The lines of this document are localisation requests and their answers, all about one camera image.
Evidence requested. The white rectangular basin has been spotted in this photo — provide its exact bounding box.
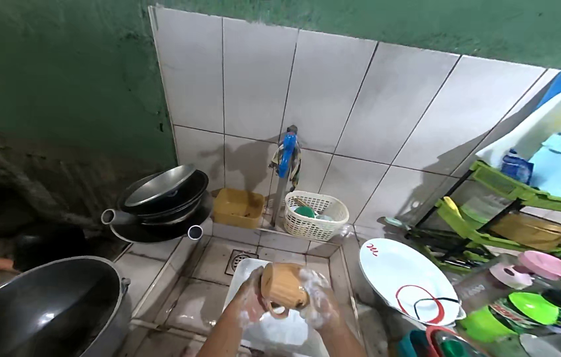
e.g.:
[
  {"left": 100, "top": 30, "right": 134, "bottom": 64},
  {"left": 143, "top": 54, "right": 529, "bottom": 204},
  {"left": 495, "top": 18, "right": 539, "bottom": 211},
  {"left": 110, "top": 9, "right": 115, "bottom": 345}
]
[{"left": 222, "top": 258, "right": 330, "bottom": 357}]

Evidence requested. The grey water pipe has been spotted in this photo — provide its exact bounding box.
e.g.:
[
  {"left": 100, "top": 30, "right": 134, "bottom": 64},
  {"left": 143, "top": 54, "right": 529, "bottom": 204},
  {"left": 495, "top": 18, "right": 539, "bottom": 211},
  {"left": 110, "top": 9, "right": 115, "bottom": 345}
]
[{"left": 271, "top": 171, "right": 290, "bottom": 228}]

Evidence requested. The black wok with tubular handle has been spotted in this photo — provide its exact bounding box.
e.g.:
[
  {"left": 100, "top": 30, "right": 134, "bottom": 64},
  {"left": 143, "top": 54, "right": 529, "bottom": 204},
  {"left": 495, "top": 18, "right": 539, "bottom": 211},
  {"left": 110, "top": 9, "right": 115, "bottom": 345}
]
[{"left": 109, "top": 191, "right": 214, "bottom": 245}]

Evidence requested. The black pot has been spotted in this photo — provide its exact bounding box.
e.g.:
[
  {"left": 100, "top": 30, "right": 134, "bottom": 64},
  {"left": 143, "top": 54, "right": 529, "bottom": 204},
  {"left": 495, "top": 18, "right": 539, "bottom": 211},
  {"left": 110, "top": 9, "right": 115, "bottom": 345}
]
[{"left": 12, "top": 223, "right": 87, "bottom": 273}]

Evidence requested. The brown wood-look mug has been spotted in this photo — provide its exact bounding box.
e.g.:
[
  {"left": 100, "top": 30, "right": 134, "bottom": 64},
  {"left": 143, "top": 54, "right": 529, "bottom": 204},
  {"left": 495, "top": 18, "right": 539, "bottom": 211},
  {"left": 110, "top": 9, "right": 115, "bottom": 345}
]
[{"left": 261, "top": 262, "right": 309, "bottom": 319}]

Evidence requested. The patterned cloth strip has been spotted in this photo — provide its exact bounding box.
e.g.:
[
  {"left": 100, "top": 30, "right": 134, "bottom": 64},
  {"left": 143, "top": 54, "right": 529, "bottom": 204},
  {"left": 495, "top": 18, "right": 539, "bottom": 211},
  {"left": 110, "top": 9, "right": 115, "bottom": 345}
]
[{"left": 269, "top": 141, "right": 303, "bottom": 192}]

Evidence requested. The black pan with grey handle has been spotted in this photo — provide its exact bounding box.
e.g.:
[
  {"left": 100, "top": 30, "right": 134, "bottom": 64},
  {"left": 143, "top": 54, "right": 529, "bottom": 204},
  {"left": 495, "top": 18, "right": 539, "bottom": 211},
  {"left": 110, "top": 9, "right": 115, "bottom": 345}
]
[{"left": 101, "top": 170, "right": 210, "bottom": 225}]

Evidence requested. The dark blue packet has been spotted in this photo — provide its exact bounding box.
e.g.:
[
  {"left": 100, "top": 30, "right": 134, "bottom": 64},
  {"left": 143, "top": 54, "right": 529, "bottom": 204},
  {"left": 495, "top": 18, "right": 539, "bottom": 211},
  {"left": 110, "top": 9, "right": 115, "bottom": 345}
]
[{"left": 501, "top": 149, "right": 534, "bottom": 186}]

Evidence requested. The pink plastic lid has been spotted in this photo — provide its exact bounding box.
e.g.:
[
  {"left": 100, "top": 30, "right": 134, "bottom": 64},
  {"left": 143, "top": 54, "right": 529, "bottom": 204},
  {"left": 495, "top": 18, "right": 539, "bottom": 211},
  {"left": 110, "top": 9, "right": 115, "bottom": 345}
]
[{"left": 518, "top": 250, "right": 561, "bottom": 281}]

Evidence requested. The blue handled faucet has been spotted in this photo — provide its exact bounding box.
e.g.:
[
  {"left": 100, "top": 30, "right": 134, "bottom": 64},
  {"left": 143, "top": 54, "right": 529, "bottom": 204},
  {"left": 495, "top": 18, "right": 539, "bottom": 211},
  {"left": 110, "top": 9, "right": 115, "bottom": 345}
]
[{"left": 278, "top": 125, "right": 298, "bottom": 179}]

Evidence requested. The cream perforated plastic basket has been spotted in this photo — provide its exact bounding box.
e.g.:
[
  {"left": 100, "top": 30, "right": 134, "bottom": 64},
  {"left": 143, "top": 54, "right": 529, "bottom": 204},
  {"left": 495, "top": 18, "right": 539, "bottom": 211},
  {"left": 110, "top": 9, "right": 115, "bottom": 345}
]
[{"left": 284, "top": 190, "right": 350, "bottom": 242}]

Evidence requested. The pink lidded clear pitcher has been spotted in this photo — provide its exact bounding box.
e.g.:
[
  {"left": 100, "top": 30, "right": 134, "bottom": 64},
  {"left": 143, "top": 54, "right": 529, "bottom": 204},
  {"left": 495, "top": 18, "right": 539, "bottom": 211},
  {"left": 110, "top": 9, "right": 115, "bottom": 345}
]
[{"left": 453, "top": 260, "right": 533, "bottom": 315}]

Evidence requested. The large dark metal cauldron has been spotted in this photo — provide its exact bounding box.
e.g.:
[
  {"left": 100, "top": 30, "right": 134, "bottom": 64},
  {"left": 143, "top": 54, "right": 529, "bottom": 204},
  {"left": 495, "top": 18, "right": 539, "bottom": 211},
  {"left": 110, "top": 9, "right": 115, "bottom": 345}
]
[{"left": 0, "top": 256, "right": 132, "bottom": 357}]

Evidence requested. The green plastic rack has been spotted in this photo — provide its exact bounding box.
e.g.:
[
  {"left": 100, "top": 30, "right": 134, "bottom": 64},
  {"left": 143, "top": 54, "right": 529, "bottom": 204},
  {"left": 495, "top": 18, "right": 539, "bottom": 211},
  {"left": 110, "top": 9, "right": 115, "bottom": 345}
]
[{"left": 402, "top": 160, "right": 561, "bottom": 275}]

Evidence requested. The bright green bottle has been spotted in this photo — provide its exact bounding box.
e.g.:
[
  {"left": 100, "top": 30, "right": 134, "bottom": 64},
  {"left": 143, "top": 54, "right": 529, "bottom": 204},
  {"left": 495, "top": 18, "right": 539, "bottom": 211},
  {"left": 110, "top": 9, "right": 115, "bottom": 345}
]
[{"left": 459, "top": 292, "right": 560, "bottom": 343}]

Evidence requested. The brown plastic bag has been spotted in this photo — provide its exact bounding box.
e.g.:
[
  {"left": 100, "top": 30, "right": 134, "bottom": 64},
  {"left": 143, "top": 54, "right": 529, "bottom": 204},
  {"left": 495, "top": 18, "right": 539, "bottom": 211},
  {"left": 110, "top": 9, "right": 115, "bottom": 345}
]
[{"left": 489, "top": 212, "right": 561, "bottom": 251}]

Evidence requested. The person's right forearm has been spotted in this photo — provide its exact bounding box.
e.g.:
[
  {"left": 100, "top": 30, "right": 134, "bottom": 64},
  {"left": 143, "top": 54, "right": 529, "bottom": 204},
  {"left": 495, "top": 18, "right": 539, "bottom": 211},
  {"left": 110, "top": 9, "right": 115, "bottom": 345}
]
[{"left": 314, "top": 315, "right": 368, "bottom": 357}]

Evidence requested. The white plate with red print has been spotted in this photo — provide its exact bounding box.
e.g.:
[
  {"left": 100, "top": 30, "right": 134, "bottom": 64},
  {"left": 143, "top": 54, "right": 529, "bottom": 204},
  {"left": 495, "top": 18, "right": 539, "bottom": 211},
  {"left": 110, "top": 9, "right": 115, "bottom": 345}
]
[{"left": 359, "top": 238, "right": 467, "bottom": 327}]

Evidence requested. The red rimmed plastic cup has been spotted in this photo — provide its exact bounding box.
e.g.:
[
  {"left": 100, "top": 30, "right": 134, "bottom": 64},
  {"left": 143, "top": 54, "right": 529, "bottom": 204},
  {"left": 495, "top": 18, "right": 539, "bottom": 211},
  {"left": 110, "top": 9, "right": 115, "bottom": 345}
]
[{"left": 425, "top": 325, "right": 489, "bottom": 357}]

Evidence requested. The person's left hand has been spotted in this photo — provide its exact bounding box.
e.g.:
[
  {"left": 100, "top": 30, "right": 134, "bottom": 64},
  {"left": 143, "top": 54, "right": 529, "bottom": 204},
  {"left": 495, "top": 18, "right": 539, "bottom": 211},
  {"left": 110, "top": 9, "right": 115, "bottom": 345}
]
[{"left": 235, "top": 266, "right": 267, "bottom": 329}]

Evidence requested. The person's right hand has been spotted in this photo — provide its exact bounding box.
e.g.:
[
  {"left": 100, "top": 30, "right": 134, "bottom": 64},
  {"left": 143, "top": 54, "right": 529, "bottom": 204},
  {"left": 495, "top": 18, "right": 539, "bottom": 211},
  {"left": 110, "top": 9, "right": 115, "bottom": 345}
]
[{"left": 299, "top": 268, "right": 340, "bottom": 331}]

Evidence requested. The shallow silver metal lid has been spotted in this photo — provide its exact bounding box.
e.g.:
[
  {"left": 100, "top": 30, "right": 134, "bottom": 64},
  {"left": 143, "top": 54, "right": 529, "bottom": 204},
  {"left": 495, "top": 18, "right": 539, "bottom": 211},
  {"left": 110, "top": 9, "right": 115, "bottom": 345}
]
[{"left": 124, "top": 164, "right": 197, "bottom": 208}]

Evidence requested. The yellow plastic tub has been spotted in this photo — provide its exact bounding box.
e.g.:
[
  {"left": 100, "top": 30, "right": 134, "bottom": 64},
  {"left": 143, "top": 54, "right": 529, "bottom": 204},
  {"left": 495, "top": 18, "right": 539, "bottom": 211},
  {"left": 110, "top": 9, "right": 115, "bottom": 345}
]
[{"left": 212, "top": 188, "right": 265, "bottom": 230}]

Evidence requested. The person's left forearm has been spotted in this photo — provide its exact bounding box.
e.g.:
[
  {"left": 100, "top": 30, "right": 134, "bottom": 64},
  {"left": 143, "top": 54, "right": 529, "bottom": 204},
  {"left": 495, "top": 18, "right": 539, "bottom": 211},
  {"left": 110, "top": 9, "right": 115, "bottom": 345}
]
[{"left": 196, "top": 303, "right": 252, "bottom": 357}]

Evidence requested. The metal floor drain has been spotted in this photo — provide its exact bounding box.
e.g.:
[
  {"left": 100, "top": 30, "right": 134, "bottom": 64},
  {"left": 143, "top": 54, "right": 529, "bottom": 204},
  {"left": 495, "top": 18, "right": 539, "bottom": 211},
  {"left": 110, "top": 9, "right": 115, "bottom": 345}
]
[{"left": 225, "top": 249, "right": 252, "bottom": 276}]

